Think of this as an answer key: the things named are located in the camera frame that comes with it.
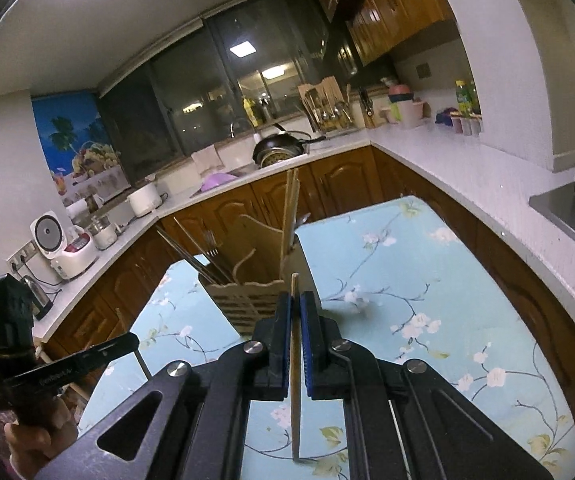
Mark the fork in holder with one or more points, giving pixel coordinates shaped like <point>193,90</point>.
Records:
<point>212,250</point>

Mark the person's left hand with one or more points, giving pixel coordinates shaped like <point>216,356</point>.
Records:
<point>32,448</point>

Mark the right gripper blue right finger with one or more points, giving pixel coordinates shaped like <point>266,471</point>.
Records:
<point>327,372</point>

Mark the white pot cooker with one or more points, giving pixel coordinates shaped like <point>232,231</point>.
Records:
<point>145,199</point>

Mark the green drink bottle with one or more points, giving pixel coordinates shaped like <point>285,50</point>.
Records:
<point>464,99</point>

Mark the floral blue tablecloth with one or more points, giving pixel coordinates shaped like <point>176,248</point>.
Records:
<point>398,281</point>

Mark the hanging dish towel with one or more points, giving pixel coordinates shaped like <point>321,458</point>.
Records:
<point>207,161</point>

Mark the tropical fruit poster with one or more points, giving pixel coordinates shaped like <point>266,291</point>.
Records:
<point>77,148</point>

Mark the steel electric kettle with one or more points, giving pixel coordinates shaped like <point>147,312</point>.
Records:
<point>41,303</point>

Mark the wooden chopstick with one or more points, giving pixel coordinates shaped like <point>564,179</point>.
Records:
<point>295,369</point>
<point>223,277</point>
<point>297,186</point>
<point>290,180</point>

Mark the purple cutting board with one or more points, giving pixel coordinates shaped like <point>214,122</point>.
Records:
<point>213,181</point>

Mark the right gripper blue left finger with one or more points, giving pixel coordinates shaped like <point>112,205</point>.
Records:
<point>270,370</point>

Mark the counter utensil rack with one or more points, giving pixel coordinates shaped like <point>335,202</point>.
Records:
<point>326,106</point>

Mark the lower wooden cabinets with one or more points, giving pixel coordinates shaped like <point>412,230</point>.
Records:
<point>329,186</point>

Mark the spoon in holder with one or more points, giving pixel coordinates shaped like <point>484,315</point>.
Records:
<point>302,220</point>

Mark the pink and white containers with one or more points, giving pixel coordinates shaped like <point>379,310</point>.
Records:
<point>403,109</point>

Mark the black wok pan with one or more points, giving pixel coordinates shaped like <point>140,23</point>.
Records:
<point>291,142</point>

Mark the small white steel pot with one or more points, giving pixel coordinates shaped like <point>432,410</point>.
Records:
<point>103,232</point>

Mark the metal chopstick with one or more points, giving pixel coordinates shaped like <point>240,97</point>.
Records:
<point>202,270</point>

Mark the kitchen window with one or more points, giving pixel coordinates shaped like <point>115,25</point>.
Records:
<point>240,70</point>

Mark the wooden utensil holder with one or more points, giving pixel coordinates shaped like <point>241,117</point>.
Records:
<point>259,271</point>

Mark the white rice cooker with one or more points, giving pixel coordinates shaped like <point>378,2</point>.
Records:
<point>69,252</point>

